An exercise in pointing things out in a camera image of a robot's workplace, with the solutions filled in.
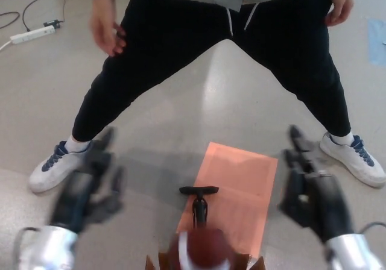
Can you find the person's right hand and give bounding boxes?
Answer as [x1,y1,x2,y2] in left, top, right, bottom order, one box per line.
[89,0,127,57]

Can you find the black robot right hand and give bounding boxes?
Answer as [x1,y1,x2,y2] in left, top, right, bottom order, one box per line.
[277,125,353,242]

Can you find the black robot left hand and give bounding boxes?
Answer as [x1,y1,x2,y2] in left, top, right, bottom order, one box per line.
[49,127,127,233]

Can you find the person's left hand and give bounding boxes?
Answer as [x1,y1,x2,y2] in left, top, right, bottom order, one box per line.
[324,0,355,27]

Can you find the brown football with white stripe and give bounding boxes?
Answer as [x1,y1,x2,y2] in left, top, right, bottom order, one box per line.
[168,227,239,270]

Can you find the person's right white sneaker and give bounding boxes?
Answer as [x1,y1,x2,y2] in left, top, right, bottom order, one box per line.
[28,140,94,194]

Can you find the person's white sneaker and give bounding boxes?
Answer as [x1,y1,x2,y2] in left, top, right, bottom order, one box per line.
[28,140,94,194]
[319,131,386,189]

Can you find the person's right white sock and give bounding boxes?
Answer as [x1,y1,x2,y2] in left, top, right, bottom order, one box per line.
[65,134,91,154]

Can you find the person's white sock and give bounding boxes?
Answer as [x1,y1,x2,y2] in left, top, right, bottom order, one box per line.
[328,131,353,146]
[65,134,91,154]

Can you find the person's left white sneaker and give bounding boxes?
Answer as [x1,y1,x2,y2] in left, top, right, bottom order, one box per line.
[319,131,386,189]

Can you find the person's left white sock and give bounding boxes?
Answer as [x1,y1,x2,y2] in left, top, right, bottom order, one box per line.
[328,131,353,146]

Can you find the blue floor tape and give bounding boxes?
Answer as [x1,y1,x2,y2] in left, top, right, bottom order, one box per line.
[367,18,386,66]

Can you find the black power adapter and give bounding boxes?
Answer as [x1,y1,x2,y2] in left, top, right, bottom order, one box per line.
[43,18,65,30]

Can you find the black trousers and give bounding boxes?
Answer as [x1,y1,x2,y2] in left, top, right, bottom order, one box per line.
[72,0,352,143]

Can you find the white power strip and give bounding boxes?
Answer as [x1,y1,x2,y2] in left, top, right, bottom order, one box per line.
[10,25,57,44]

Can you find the orange floor mat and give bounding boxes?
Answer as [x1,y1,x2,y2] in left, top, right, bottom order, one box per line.
[176,142,279,260]

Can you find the brown cardboard box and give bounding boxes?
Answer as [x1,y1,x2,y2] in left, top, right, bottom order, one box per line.
[146,251,266,270]

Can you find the black ball pump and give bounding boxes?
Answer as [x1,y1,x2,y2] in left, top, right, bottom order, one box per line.
[179,186,220,229]

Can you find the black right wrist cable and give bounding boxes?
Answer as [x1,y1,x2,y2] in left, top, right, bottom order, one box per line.
[358,221,386,235]

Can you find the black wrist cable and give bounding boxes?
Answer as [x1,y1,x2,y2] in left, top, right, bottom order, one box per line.
[13,227,42,254]
[358,221,386,235]

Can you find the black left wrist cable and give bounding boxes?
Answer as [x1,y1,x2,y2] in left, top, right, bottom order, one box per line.
[13,227,42,254]

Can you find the black looped floor cable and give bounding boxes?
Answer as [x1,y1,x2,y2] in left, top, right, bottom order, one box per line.
[0,10,21,29]

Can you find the grey trouser drawstring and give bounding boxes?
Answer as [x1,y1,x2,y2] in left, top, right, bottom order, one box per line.
[224,7,235,37]
[243,2,260,31]

